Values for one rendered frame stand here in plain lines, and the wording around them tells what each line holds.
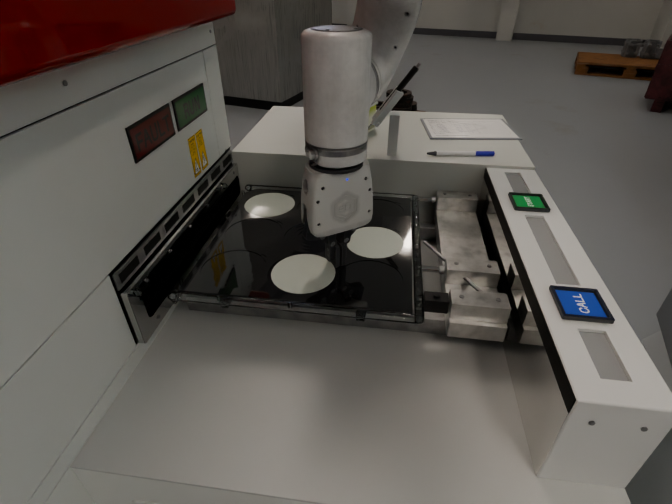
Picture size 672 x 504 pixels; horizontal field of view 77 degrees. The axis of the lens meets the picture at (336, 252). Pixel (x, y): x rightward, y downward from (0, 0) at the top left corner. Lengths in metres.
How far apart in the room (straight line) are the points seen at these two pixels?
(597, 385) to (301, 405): 0.34
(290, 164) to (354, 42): 0.45
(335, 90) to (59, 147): 0.30
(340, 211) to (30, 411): 0.42
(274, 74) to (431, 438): 4.24
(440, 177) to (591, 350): 0.49
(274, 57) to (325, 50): 4.04
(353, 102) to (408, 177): 0.40
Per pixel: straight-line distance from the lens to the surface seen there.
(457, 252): 0.77
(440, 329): 0.68
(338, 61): 0.51
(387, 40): 0.61
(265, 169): 0.94
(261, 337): 0.67
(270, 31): 4.52
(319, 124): 0.54
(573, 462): 0.56
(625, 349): 0.55
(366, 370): 0.62
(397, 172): 0.90
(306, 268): 0.67
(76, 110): 0.55
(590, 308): 0.58
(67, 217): 0.54
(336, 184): 0.57
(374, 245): 0.72
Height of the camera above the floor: 1.30
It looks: 35 degrees down
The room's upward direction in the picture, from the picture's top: straight up
